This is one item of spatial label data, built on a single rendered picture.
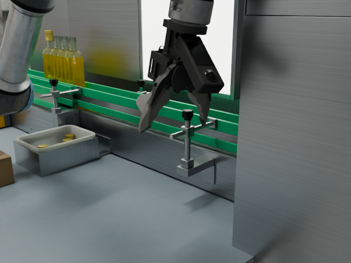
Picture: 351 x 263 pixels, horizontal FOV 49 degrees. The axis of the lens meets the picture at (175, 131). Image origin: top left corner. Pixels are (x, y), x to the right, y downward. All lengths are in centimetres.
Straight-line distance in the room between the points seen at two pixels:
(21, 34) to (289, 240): 82
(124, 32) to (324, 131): 100
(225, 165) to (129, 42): 68
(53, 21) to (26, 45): 88
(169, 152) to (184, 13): 60
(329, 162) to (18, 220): 74
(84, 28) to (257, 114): 113
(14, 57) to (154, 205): 55
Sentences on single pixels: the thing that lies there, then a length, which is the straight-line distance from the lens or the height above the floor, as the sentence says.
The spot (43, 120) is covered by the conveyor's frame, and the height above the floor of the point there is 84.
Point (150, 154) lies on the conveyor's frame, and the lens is 124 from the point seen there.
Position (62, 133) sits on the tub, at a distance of 146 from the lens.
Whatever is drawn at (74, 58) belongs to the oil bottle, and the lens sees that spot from 157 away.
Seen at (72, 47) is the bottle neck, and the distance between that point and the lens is 159.
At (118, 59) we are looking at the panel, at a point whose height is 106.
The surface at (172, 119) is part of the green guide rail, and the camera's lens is 116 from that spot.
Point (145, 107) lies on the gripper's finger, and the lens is 68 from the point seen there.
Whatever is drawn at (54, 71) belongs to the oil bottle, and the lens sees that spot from 170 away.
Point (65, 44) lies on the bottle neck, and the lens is 164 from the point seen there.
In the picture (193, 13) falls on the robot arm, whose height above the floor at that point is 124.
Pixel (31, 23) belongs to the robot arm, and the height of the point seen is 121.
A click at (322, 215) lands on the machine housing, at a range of 75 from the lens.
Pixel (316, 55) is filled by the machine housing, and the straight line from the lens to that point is 68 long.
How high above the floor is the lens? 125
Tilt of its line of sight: 18 degrees down
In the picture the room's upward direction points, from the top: straight up
